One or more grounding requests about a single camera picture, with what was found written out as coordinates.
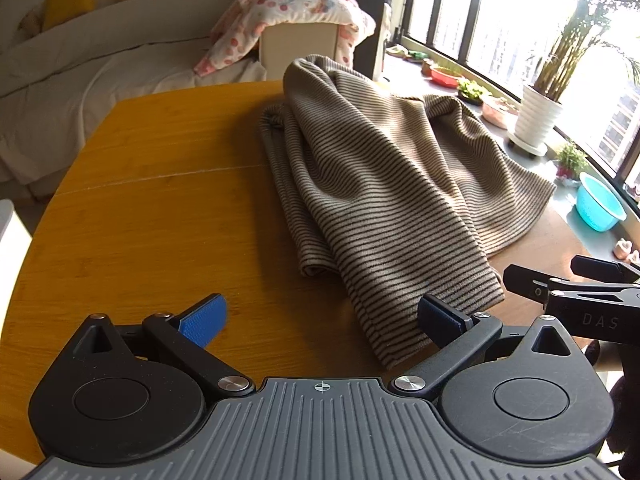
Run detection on pink planter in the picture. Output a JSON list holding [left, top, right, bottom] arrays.
[[481, 96, 521, 128]]

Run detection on white ribbed plant pot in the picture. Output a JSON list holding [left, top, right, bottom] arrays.
[[514, 5, 640, 142]]

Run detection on small pink shoes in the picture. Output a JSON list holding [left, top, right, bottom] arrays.
[[612, 240, 640, 263]]

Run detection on white curved sofa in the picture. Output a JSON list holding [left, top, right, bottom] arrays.
[[0, 0, 281, 196]]

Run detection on beige chair back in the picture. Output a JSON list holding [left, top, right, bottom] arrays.
[[260, 22, 343, 83]]

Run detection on yellow cushion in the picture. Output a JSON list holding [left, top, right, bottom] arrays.
[[42, 0, 106, 31]]

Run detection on striped knit garment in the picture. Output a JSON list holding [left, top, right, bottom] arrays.
[[259, 57, 558, 372]]

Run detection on small green potted plant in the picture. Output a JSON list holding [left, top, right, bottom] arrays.
[[555, 142, 591, 181]]

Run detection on black pot with leafy greens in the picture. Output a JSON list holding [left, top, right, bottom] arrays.
[[457, 80, 493, 106]]

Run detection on white standing appliance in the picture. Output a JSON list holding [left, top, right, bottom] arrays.
[[382, 2, 400, 83]]

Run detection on floral printed blanket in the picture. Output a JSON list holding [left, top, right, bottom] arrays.
[[194, 0, 377, 78]]

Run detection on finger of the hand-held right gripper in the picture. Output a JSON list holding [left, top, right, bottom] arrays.
[[571, 255, 640, 283], [504, 265, 640, 308]]

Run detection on pale side table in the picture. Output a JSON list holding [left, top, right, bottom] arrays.
[[0, 200, 33, 276]]

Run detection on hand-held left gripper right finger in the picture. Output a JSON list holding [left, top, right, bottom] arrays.
[[390, 294, 587, 401]]

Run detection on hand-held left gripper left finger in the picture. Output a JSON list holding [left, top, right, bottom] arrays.
[[74, 294, 256, 401]]

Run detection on round white plant trolley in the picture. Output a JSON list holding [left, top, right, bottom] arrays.
[[506, 132, 549, 160]]

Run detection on red basin with sprouts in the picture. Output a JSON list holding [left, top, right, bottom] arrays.
[[429, 65, 466, 86]]

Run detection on teal plastic basin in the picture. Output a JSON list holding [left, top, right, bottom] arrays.
[[575, 172, 627, 232]]

